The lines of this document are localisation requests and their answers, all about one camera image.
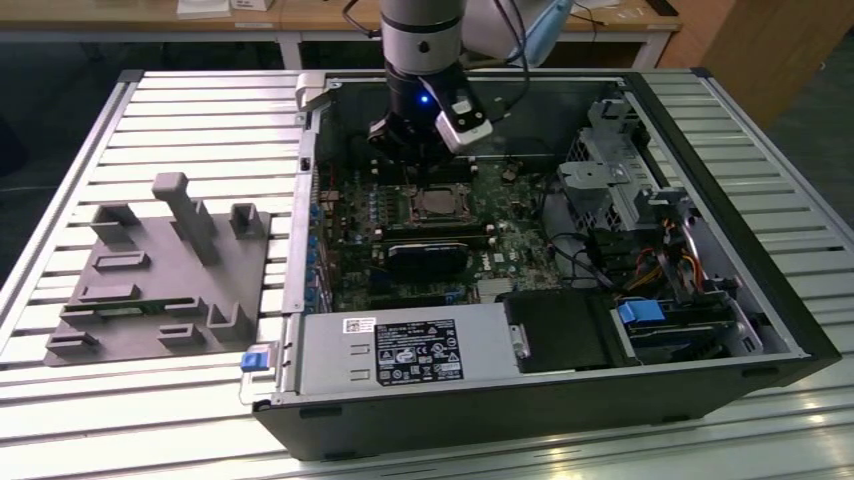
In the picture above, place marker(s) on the small black graphics card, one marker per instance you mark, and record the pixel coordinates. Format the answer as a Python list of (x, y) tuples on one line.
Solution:
[(427, 257)]

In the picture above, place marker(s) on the blue case latch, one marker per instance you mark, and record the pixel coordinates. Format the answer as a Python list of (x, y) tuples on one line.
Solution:
[(255, 362)]

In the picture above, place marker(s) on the green motherboard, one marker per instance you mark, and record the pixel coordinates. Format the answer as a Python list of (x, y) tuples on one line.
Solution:
[(527, 240)]

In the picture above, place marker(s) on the blue disk carrier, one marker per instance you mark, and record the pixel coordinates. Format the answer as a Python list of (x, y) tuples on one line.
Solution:
[(641, 312)]

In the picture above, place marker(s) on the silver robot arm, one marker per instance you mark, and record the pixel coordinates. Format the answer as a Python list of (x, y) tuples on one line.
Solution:
[(420, 35)]

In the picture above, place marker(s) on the round coin cell battery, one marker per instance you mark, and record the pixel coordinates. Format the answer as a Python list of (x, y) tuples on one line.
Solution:
[(510, 175)]

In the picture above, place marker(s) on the white box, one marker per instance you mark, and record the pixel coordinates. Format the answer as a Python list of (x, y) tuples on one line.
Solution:
[(203, 7)]

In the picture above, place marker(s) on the black and silver PC case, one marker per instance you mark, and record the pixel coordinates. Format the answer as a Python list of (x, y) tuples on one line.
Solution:
[(467, 430)]

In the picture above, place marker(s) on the pale blue teach pendant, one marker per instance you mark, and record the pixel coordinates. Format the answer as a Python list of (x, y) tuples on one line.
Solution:
[(534, 30)]

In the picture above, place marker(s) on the silver perforated drive cage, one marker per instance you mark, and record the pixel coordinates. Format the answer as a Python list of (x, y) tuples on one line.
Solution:
[(600, 175)]

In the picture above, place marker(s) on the small white barcode sticker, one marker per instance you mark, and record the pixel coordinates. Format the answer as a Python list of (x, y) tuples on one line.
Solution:
[(358, 324)]

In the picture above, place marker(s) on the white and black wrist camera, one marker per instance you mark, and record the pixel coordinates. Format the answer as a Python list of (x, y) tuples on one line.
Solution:
[(467, 132)]

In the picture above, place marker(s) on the wooden desk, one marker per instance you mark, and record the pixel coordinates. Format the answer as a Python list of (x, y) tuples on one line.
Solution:
[(133, 22)]

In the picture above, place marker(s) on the silver CPU with green edge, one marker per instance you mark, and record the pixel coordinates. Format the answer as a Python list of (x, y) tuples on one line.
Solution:
[(436, 201)]

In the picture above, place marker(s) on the RAM slot with white latches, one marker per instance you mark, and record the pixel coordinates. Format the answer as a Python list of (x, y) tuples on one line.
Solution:
[(434, 231)]

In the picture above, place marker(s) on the silver chipset heatsink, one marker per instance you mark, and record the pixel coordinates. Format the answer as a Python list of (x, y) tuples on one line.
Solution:
[(499, 287)]

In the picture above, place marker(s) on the wooden cabinet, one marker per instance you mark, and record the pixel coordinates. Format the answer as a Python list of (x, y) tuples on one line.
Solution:
[(767, 50)]

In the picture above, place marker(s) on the black power supply label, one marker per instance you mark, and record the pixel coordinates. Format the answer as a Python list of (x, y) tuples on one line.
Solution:
[(414, 355)]

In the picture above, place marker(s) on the grey parts rack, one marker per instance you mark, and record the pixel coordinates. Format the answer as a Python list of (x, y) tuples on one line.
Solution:
[(160, 280)]

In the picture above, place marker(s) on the black plastic cover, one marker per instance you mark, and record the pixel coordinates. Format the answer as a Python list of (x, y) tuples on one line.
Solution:
[(567, 330)]

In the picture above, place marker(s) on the silver power supply unit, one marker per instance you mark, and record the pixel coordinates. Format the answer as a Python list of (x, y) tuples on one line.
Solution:
[(334, 350)]

